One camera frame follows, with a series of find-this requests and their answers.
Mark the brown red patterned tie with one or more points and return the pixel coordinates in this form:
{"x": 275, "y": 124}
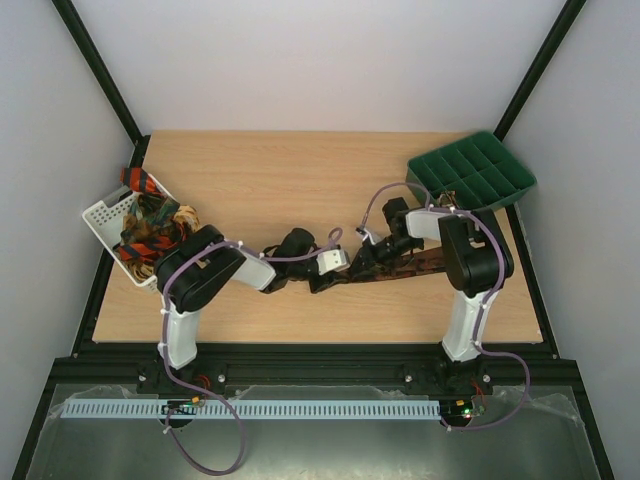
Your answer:
{"x": 422, "y": 263}

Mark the black frame post left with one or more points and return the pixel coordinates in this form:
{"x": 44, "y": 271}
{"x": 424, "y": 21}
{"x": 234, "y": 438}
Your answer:
{"x": 89, "y": 51}

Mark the green orange patterned tie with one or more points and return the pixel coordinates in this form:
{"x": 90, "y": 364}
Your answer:
{"x": 149, "y": 229}

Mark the rolled tie in tray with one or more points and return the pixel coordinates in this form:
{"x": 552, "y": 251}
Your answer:
{"x": 447, "y": 199}

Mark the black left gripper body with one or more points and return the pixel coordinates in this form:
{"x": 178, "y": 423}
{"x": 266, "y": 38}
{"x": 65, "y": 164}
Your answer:
{"x": 297, "y": 270}

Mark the red navy striped tie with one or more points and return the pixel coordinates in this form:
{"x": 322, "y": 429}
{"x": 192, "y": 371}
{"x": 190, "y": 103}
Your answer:
{"x": 138, "y": 180}

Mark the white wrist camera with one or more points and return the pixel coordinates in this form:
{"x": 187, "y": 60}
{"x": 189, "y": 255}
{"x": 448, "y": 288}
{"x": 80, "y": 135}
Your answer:
{"x": 368, "y": 236}
{"x": 332, "y": 260}

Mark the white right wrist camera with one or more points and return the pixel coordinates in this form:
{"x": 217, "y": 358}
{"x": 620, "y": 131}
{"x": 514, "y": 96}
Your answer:
{"x": 368, "y": 236}

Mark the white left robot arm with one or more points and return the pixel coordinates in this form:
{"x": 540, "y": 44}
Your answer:
{"x": 191, "y": 274}

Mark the white perforated plastic basket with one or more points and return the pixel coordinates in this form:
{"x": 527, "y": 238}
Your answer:
{"x": 106, "y": 223}

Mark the black frame post right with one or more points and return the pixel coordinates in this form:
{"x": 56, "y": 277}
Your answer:
{"x": 556, "y": 35}

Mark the light blue cable duct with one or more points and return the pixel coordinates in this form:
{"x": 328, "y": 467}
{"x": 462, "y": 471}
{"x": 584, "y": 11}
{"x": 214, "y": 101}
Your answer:
{"x": 254, "y": 409}

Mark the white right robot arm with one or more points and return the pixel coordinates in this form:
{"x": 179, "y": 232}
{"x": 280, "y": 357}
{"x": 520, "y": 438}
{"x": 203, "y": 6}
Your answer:
{"x": 477, "y": 262}

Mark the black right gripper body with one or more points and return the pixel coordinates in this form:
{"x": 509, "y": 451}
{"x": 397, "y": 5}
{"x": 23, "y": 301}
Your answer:
{"x": 364, "y": 258}

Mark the green compartment tray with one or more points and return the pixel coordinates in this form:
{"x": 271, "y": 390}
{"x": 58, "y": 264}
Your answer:
{"x": 478, "y": 169}

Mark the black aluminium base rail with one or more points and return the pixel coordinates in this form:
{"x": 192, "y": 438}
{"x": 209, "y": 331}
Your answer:
{"x": 227, "y": 368}

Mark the black frame post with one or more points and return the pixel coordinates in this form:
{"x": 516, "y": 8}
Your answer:
{"x": 89, "y": 51}
{"x": 556, "y": 35}

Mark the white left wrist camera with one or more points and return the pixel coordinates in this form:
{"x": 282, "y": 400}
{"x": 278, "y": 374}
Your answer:
{"x": 332, "y": 260}

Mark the beige patterned tie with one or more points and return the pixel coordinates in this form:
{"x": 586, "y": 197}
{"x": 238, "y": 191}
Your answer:
{"x": 187, "y": 218}

